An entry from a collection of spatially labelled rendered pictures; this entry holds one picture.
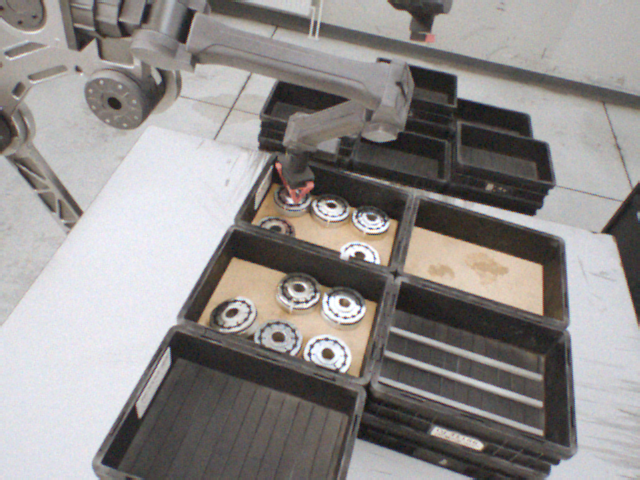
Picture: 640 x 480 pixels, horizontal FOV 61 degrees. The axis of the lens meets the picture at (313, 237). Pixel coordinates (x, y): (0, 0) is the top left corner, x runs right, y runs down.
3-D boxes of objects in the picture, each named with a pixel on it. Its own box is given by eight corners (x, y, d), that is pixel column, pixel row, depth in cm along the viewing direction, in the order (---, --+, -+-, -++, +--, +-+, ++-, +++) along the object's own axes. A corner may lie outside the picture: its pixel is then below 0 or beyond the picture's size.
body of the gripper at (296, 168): (299, 157, 145) (302, 135, 140) (314, 182, 139) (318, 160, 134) (276, 161, 143) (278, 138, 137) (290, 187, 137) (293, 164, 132)
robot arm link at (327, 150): (295, 110, 125) (286, 146, 124) (343, 121, 125) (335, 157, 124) (297, 125, 137) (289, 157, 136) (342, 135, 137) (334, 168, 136)
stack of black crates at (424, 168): (337, 218, 247) (351, 159, 223) (347, 177, 268) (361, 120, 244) (423, 239, 246) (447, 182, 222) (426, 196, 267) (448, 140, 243)
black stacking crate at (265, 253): (176, 353, 116) (174, 322, 107) (229, 256, 136) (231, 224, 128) (355, 414, 112) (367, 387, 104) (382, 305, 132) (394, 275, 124)
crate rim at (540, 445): (365, 393, 105) (368, 387, 103) (393, 280, 125) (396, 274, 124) (572, 463, 101) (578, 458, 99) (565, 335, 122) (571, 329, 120)
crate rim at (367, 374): (173, 328, 109) (172, 321, 107) (230, 229, 129) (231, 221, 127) (365, 393, 105) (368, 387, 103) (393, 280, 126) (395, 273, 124)
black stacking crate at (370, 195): (230, 255, 136) (232, 223, 128) (269, 183, 157) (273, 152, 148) (382, 304, 133) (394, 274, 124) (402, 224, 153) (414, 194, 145)
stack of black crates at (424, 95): (350, 165, 275) (369, 87, 243) (358, 132, 296) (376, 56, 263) (427, 184, 274) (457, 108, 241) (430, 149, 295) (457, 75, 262)
